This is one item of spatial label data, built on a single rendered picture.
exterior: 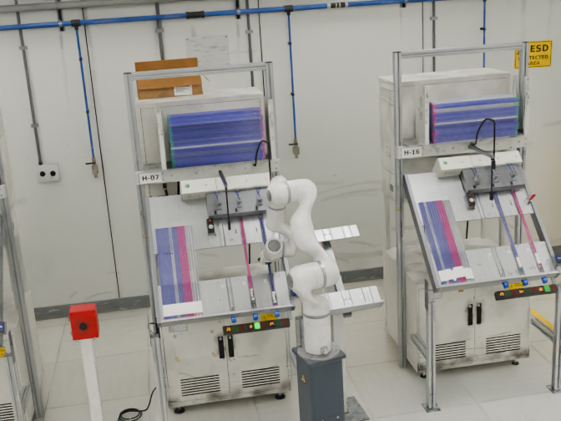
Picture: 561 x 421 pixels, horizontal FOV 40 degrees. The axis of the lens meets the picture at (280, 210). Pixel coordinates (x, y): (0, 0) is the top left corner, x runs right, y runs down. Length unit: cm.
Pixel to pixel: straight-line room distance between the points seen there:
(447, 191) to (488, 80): 70
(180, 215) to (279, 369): 105
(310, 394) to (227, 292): 76
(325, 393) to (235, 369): 98
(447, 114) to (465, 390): 157
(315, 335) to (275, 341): 96
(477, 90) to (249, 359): 202
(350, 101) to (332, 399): 280
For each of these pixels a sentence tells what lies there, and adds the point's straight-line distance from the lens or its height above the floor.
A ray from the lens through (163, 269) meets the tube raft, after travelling 404.
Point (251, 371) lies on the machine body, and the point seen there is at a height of 22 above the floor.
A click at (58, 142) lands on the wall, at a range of 570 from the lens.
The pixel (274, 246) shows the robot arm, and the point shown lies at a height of 108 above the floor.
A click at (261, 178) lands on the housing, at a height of 129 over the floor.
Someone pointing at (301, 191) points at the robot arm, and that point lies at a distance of 344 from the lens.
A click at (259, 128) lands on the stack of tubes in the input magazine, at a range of 416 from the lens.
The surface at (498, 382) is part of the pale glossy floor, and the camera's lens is 479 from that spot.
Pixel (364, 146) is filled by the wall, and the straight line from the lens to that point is 590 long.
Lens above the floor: 231
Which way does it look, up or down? 16 degrees down
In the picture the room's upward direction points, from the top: 4 degrees counter-clockwise
